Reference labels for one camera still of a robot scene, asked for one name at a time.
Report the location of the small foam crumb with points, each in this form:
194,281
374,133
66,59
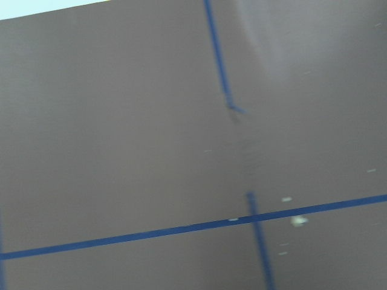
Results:
286,199

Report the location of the large foam crumb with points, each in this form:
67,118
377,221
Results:
298,221

